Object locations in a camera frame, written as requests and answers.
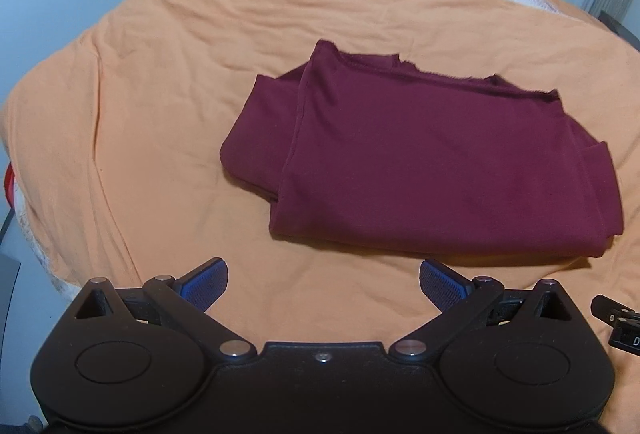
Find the dark bedside table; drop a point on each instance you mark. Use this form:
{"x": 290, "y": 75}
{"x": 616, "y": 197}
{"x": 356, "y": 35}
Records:
{"x": 619, "y": 29}

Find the maroon garment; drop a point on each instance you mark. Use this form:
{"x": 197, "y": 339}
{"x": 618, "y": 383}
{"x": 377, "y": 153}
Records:
{"x": 371, "y": 151}

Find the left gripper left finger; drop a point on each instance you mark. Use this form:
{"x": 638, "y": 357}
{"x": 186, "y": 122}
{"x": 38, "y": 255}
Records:
{"x": 203, "y": 285}

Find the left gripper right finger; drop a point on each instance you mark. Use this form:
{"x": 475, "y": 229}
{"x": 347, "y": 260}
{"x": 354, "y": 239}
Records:
{"x": 443, "y": 286}

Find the orange bed cover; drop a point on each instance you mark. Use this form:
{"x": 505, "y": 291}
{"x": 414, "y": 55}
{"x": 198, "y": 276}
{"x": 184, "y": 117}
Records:
{"x": 114, "y": 142}

